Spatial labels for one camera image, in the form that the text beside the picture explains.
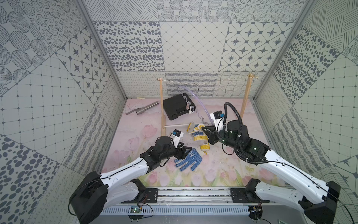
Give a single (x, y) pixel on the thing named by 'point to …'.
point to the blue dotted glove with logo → (199, 132)
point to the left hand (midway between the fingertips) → (191, 148)
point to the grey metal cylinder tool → (139, 110)
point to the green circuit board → (135, 210)
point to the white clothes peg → (191, 109)
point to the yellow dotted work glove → (203, 139)
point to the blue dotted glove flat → (193, 156)
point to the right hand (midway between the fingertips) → (203, 129)
